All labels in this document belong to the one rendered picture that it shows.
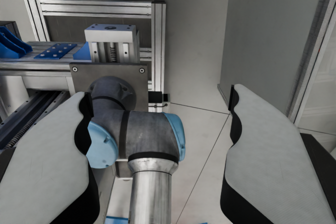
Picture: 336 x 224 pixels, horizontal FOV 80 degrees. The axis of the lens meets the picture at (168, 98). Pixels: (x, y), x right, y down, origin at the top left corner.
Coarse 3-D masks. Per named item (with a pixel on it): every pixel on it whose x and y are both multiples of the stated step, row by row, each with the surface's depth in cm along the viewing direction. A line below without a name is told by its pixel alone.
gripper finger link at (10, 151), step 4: (8, 148) 7; (12, 148) 7; (4, 152) 7; (8, 152) 7; (12, 152) 7; (0, 156) 7; (4, 156) 7; (8, 156) 7; (0, 160) 7; (4, 160) 7; (8, 160) 7; (0, 164) 7; (4, 164) 7; (0, 168) 7; (4, 168) 7; (0, 172) 6; (4, 172) 7; (0, 176) 6; (0, 180) 6
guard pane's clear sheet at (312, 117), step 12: (324, 36) 58; (324, 48) 59; (324, 60) 59; (312, 72) 64; (324, 72) 59; (312, 84) 64; (324, 84) 59; (312, 96) 64; (324, 96) 60; (300, 108) 71; (312, 108) 65; (324, 108) 60; (300, 120) 71; (312, 120) 65; (324, 120) 60; (312, 132) 65; (324, 132) 60; (324, 144) 60
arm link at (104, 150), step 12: (96, 108) 48; (108, 108) 49; (120, 108) 52; (96, 120) 44; (108, 120) 45; (120, 120) 45; (96, 132) 41; (108, 132) 43; (120, 132) 44; (96, 144) 42; (108, 144) 42; (120, 144) 44; (96, 156) 44; (108, 156) 44; (120, 156) 46
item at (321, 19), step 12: (324, 0) 56; (324, 12) 56; (312, 24) 61; (324, 24) 57; (312, 36) 61; (312, 48) 61; (300, 60) 67; (312, 60) 63; (300, 72) 67; (300, 84) 67; (300, 96) 69; (288, 108) 75
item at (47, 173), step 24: (72, 96) 10; (48, 120) 9; (72, 120) 9; (24, 144) 8; (48, 144) 8; (72, 144) 7; (24, 168) 7; (48, 168) 7; (72, 168) 6; (0, 192) 6; (24, 192) 6; (48, 192) 6; (72, 192) 6; (96, 192) 7; (0, 216) 5; (24, 216) 5; (48, 216) 5; (72, 216) 6; (96, 216) 7
